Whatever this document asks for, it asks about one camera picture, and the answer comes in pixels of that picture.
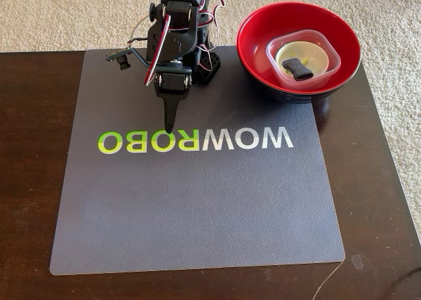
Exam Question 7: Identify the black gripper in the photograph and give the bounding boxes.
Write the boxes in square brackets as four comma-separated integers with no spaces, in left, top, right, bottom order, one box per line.
[153,61,193,136]

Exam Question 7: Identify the grey printed handle piece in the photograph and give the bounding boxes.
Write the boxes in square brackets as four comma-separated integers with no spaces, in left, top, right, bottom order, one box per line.
[278,58,313,83]

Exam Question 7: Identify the yellow wire clip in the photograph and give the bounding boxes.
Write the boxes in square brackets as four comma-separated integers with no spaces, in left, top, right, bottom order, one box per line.
[285,51,310,76]

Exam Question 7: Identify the small white ceramic bowl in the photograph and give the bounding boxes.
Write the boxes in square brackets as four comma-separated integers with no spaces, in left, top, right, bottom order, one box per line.
[274,40,332,80]

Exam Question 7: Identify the clear square plastic container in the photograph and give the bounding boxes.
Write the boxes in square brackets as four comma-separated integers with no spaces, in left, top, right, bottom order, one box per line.
[265,29,341,89]

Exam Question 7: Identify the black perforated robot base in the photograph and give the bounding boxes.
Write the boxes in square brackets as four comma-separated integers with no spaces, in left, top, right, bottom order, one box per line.
[193,48,222,86]

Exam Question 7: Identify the red and black bowl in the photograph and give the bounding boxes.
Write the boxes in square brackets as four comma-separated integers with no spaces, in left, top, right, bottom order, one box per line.
[235,1,362,104]

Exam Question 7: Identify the grey WOWROBO mat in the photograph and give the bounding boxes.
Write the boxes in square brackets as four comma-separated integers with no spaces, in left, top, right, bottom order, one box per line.
[49,46,346,276]

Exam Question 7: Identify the red white gripper servo wire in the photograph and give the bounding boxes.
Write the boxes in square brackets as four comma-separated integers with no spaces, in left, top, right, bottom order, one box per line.
[143,14,172,87]

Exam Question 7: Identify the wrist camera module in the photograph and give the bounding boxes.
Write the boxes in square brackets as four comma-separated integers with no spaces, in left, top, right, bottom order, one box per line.
[105,45,155,72]

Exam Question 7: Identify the thin black camera cable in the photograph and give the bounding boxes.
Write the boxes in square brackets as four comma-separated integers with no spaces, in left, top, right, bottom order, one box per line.
[126,36,149,49]

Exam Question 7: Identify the white cable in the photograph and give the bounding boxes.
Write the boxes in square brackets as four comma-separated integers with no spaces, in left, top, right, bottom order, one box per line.
[128,12,153,46]

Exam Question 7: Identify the red white arm servo wires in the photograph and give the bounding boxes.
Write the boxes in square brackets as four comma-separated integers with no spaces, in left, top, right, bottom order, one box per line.
[200,0,228,51]

